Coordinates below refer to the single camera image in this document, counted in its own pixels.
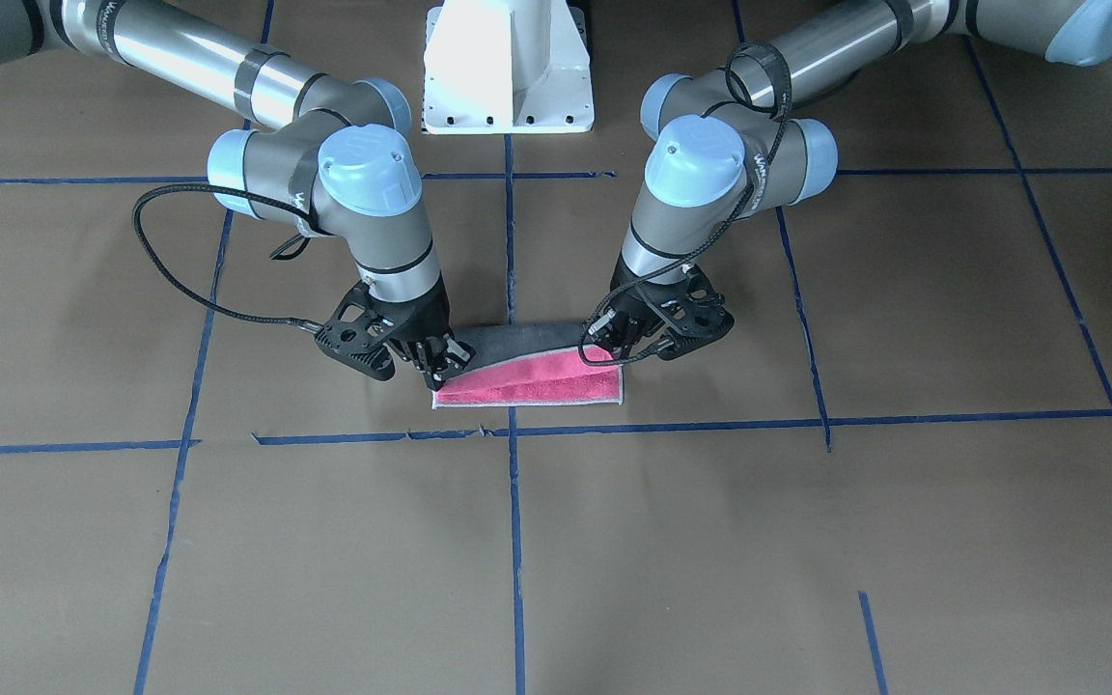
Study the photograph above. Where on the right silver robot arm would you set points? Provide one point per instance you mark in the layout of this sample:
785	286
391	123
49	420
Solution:
327	156

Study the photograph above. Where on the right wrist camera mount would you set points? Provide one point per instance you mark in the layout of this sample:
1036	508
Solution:
357	335

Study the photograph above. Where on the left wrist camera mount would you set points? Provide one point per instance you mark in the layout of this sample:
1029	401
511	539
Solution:
693	314

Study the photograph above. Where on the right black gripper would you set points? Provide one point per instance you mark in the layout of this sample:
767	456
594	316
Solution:
418	324

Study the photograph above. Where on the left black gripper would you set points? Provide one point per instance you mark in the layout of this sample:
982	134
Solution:
631	307

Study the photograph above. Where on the white pedestal column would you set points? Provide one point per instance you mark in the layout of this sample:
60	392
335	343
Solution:
507	67

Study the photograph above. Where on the pink towel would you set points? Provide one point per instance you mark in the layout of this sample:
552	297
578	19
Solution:
529	364

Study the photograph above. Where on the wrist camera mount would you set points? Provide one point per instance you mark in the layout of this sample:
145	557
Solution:
357	335
693	314

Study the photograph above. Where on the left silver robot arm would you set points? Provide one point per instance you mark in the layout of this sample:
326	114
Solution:
727	145

